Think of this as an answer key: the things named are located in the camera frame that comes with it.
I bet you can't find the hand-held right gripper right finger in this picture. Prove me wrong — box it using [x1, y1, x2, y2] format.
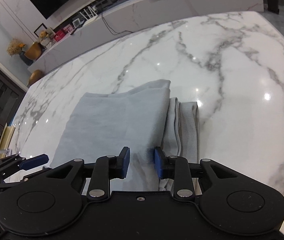
[154, 147, 243, 201]

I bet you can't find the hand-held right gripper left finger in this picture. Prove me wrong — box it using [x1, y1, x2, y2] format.
[46, 147, 130, 202]

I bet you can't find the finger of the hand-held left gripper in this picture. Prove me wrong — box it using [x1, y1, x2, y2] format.
[0, 154, 49, 178]
[0, 167, 51, 189]

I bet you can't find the light grey sweatshirt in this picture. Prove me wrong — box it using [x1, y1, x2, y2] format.
[48, 79, 200, 196]

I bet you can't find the yellow framed board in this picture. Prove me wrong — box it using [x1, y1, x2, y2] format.
[0, 123, 16, 151]

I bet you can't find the gold floor ornament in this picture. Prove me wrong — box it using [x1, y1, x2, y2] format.
[26, 69, 44, 87]

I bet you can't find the dark blue vase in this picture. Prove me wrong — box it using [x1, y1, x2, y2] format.
[19, 52, 34, 67]

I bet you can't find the gold vase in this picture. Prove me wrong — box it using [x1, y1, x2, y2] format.
[24, 42, 42, 60]

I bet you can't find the dried flower bouquet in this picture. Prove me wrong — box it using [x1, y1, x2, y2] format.
[6, 37, 27, 57]

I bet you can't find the brown teddy bear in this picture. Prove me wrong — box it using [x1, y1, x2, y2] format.
[38, 30, 55, 48]

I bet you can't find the red gift box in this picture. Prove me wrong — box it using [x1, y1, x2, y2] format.
[53, 29, 66, 42]

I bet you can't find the marble television console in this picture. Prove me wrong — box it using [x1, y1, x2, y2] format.
[27, 0, 264, 74]

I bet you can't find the white router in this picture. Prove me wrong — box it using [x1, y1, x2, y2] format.
[80, 5, 99, 21]

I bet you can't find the black picture frame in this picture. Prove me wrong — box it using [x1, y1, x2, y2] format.
[33, 23, 47, 38]

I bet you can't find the black power cable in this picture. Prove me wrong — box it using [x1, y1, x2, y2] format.
[101, 12, 134, 35]

